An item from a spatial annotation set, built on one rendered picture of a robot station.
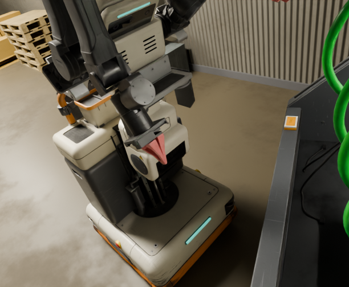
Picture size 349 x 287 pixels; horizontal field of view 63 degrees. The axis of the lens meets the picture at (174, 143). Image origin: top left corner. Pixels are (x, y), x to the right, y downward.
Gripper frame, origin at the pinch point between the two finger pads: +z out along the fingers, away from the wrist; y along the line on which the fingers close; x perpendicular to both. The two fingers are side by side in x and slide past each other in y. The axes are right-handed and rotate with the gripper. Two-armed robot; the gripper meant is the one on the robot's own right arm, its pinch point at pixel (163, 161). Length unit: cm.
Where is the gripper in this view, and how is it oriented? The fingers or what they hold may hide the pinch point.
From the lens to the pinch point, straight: 70.8
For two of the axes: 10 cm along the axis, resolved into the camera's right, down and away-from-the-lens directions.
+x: -5.1, 0.7, 8.6
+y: 6.9, -5.5, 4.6
